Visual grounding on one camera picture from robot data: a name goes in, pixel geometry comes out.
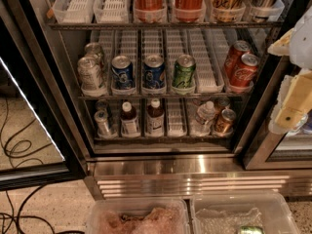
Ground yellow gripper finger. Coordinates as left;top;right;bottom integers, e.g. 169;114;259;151
268;69;312;135
267;28;293;57

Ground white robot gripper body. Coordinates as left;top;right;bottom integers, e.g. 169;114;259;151
290;6;312;70

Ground red coke can rear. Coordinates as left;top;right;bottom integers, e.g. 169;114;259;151
224;40;251;78

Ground red coke can front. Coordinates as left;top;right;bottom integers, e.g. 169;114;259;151
230;53;258;88

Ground gold patterned can top shelf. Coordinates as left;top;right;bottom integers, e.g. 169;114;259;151
211;0;243;22

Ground bronze can rear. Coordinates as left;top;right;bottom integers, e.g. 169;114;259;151
214;97;230;114

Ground red coke can top shelf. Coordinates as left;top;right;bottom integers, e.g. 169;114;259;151
175;0;203;22

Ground green soda can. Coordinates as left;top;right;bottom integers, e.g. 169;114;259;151
172;54;196;89

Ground blue pepsi can right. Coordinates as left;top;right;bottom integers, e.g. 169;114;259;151
143;55;165;90

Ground blue pepsi can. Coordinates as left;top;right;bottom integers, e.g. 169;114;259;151
143;55;165;90
111;55;135;90

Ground green can in bin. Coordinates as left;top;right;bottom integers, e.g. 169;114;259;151
237;225;264;234

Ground stainless fridge base grille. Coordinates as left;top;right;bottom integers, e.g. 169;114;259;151
84;155;312;200

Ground blue pepsi can left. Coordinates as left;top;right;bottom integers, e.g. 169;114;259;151
111;55;135;90

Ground white shelf tray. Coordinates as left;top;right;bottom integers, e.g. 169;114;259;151
93;0;131;23
53;0;95;23

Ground white rear can middle shelf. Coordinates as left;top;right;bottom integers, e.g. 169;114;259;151
84;42;104;68

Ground white can shelf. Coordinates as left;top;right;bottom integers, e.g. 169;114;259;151
84;42;104;68
78;57;106;97

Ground silver slim can rear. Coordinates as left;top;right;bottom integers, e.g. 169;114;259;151
96;99;111;115

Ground silver slim can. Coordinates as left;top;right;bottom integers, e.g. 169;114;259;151
96;99;111;115
94;110;112;137

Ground white front can middle shelf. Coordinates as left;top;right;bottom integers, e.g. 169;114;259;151
78;57;106;97

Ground silver slim can front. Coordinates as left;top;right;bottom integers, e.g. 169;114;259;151
94;110;112;137

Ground white shelf tray far left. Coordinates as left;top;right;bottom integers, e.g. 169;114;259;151
53;0;95;23

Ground glass fridge door left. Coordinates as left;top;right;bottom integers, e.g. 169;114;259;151
0;0;86;190

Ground clear water bottle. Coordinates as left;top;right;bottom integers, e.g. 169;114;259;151
192;100;215;137

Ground clear plastic bin right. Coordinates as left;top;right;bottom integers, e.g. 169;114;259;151
190;191;300;234

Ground clear plastic bin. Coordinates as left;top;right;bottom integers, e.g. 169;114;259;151
85;198;190;234
190;191;300;234

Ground brown juice bottle right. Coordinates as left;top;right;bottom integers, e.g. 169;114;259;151
147;98;165;137

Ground brown juice bottle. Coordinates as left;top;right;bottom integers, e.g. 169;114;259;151
147;98;165;137
121;101;140;137

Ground brown juice bottle left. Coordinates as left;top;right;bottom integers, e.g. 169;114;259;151
121;101;140;137

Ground clear plastic bin left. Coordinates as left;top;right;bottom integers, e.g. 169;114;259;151
85;198;190;234

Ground right fridge door frame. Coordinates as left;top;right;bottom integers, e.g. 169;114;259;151
242;55;312;170

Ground black cable on floor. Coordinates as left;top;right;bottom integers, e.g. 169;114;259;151
0;96;86;234

